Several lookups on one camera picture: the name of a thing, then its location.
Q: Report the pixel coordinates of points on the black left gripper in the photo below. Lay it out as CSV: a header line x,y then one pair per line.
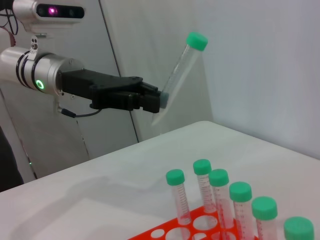
x,y
105,87

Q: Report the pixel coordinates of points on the clear test tube green cap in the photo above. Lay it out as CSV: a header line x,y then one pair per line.
x,y
298,228
197,41
218,177
202,167
175,177
240,191
264,208

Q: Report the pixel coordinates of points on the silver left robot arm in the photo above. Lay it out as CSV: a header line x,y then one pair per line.
x,y
45,70

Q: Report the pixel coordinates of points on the orange test tube rack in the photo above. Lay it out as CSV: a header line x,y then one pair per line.
x,y
192,215

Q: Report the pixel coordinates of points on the dark upright object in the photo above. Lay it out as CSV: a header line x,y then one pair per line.
x,y
7,162

